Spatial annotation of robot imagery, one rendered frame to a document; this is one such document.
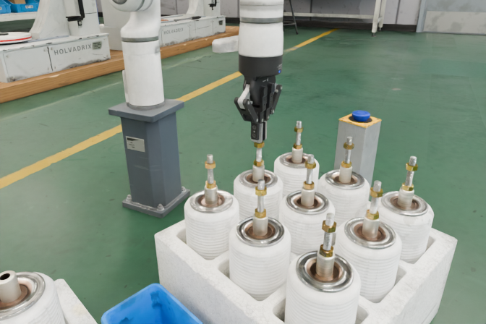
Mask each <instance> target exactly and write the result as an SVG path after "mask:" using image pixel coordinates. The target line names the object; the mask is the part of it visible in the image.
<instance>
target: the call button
mask: <svg viewBox="0 0 486 324"><path fill-rule="evenodd" d="M352 116H353V119H354V120H357V121H361V122H363V121H367V119H369V117H370V113H369V112H367V111H353V112H352Z"/></svg>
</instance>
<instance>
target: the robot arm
mask: <svg viewBox="0 0 486 324"><path fill-rule="evenodd" d="M109 1H110V3H111V5H112V6H113V7H114V8H115V9H117V10H119V11H122V12H130V18H129V22H128V23H127V24H126V25H125V26H124V27H123V28H122V29H121V44H122V51H123V57H124V68H125V70H123V71H122V75H123V81H124V92H125V98H126V103H127V106H129V107H130V108H132V109H135V110H152V109H156V108H160V107H162V106H164V104H165V103H164V94H163V78H162V69H161V53H160V45H159V36H158V34H159V30H160V28H161V3H160V0H109ZM283 4H284V0H240V26H239V35H235V36H231V37H227V38H220V39H215V40H214V41H213V42H212V46H213V52H216V53H226V52H234V51H239V72H240V73H241V74H243V75H244V84H243V91H244V92H243V93H242V95H241V97H236V98H235V99H234V103H235V105H236V107H237V108H238V110H239V113H240V114H241V116H242V118H243V120H244V121H248V122H251V141H253V142H258V143H260V142H262V141H263V140H265V139H266V138H267V120H269V116H270V114H273V113H274V111H275V109H276V105H277V102H278V99H279V96H280V94H281V90H282V85H279V84H276V75H278V74H280V73H281V72H282V63H283V46H284V32H283V23H282V22H283V10H284V6H283Z"/></svg>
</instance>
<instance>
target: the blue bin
mask: <svg viewBox="0 0 486 324"><path fill-rule="evenodd" d="M101 324H203V323H202V322H201V321H200V320H199V319H198V318H197V317H196V316H194V315H193V314H192V313H191V312H190V311H189V310H188V309H187V308H186V307H185V306H184V305H183V304H182V303H181V302H180V301H179V300H178V299H177V298H175V297H174V296H173V295H172V294H171V293H170V292H169V291H168V290H167V289H165V288H164V287H163V286H162V285H160V284H159V283H152V284H151V285H149V286H147V287H145V288H144V289H142V290H140V291H139V292H137V293H136V294H134V295H132V296H131V297H129V298H128V299H125V300H124V301H123V302H121V303H119V304H118V305H116V306H115V307H112V308H111V309H109V310H108V311H106V312H105V313H104V314H103V316H102V317H101Z"/></svg>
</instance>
